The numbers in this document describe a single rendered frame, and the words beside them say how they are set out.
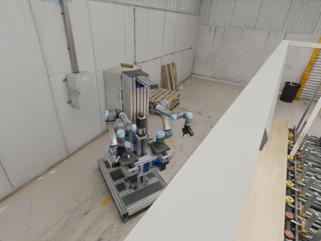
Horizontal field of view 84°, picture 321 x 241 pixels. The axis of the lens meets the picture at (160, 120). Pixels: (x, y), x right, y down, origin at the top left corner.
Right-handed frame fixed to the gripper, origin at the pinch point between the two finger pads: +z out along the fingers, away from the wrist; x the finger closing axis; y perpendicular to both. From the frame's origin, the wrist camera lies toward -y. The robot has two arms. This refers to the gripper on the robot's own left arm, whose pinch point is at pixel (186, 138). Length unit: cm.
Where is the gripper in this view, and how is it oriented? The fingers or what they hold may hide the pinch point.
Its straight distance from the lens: 227.9
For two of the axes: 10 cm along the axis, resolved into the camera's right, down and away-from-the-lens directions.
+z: -0.6, 8.7, 4.9
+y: -5.3, -4.5, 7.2
